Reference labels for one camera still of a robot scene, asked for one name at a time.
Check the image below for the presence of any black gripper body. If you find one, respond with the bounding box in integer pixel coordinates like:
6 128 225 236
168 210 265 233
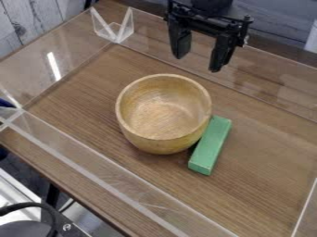
165 0 254 47

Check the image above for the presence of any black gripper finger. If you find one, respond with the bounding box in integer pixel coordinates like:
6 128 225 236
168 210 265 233
209 33 237 72
168 19 192 59

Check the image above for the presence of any brown wooden bowl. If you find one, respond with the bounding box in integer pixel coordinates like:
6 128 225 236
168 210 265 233
115 73 212 155

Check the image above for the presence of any green rectangular block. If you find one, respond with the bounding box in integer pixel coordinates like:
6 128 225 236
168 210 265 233
188 116 232 176

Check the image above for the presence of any black table leg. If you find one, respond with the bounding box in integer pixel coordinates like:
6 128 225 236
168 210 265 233
46 184 61 207

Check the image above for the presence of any clear acrylic enclosure wall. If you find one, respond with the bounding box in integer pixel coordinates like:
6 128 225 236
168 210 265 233
0 2 317 237

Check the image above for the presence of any black metal bracket with screw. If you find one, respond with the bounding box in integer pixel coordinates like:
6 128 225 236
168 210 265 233
42 205 91 237

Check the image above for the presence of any black cable loop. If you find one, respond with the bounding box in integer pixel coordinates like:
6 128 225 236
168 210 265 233
0 202 61 237

